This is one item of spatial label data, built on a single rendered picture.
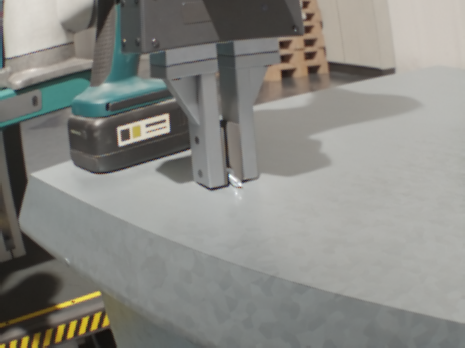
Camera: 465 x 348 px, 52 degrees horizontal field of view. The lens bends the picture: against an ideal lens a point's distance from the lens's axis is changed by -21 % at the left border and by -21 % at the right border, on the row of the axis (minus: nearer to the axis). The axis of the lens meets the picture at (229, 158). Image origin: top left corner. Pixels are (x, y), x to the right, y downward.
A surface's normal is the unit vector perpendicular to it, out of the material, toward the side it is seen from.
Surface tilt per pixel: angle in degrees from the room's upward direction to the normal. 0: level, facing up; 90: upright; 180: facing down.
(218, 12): 90
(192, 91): 90
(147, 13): 90
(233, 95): 90
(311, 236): 0
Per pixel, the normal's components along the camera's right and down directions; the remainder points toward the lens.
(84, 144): -0.75, 0.23
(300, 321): -0.68, -0.14
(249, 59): 0.50, 0.19
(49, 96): 0.68, 0.14
